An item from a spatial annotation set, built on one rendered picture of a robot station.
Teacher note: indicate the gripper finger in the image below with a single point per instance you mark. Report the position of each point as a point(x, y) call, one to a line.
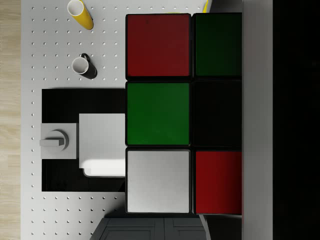
point(226, 6)
point(225, 227)

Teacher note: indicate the puzzle cube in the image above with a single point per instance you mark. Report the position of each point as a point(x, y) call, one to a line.
point(158, 113)

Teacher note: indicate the yellow mug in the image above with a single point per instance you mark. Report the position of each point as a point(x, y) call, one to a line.
point(82, 15)

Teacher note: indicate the black mug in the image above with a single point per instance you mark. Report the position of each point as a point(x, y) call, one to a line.
point(85, 67)

